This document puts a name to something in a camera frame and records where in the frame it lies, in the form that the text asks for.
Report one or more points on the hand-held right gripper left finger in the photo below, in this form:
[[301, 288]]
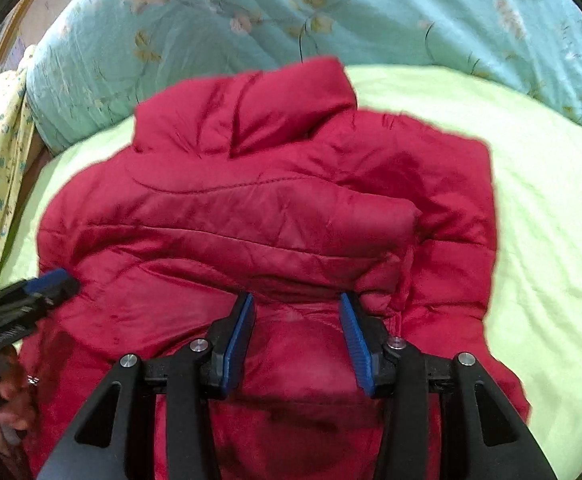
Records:
[[236, 345]]

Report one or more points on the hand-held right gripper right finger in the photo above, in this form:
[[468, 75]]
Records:
[[358, 345]]

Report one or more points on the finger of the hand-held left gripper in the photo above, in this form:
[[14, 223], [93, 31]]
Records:
[[63, 290], [48, 280]]

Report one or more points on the red padded jacket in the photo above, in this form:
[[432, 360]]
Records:
[[271, 210]]

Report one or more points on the person's left hand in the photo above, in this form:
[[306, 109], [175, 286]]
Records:
[[18, 410]]

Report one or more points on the light green bed sheet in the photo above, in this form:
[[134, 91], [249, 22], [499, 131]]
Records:
[[546, 240]]

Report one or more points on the teal floral quilt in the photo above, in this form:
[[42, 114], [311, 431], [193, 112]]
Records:
[[221, 20]]

